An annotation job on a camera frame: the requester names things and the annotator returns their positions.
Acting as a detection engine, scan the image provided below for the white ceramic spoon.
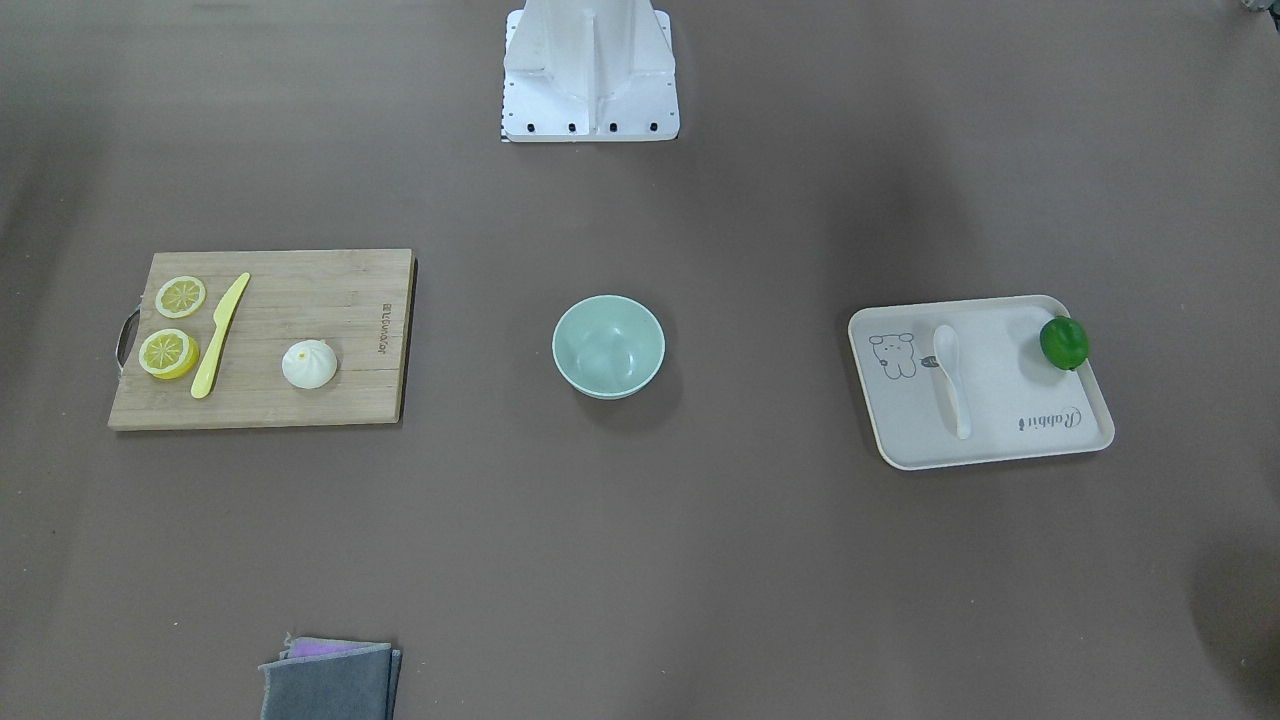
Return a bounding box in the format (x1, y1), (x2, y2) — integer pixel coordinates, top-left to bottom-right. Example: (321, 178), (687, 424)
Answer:
(933, 324), (972, 439)

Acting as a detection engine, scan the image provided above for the white steamed bun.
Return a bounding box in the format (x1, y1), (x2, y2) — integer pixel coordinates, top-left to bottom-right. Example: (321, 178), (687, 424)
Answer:
(282, 340), (339, 389)

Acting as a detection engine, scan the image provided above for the mint green bowl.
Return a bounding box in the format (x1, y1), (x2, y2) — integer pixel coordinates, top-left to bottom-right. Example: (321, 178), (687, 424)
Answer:
(550, 295), (667, 400)

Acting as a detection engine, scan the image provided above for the bamboo cutting board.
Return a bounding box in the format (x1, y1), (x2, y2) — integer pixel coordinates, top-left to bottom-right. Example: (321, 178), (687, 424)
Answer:
(108, 249), (416, 430)

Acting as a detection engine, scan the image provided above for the beige rabbit tray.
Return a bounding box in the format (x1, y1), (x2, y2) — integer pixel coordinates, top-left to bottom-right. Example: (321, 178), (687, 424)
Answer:
(847, 295), (1115, 471)

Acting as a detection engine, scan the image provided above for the green lime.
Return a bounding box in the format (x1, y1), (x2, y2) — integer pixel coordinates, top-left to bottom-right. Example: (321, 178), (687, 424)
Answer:
(1039, 315), (1091, 372)

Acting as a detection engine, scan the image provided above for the yellow plastic knife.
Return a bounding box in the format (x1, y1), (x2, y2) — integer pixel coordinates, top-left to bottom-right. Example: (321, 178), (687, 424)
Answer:
(189, 272), (252, 398)

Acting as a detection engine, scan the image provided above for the grey folded cloth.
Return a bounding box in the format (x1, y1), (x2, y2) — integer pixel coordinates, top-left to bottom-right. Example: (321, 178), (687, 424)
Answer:
(259, 635), (402, 719)

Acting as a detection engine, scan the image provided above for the thin lemon slice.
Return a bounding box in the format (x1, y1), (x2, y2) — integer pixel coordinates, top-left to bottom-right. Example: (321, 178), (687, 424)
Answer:
(154, 275), (207, 319)

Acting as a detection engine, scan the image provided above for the thick lemon half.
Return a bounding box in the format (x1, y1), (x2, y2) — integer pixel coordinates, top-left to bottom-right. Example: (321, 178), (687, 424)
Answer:
(137, 328), (200, 380)

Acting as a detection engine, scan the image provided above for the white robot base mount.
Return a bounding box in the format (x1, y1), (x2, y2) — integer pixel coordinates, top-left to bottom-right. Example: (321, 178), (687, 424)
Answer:
(500, 1), (681, 143)

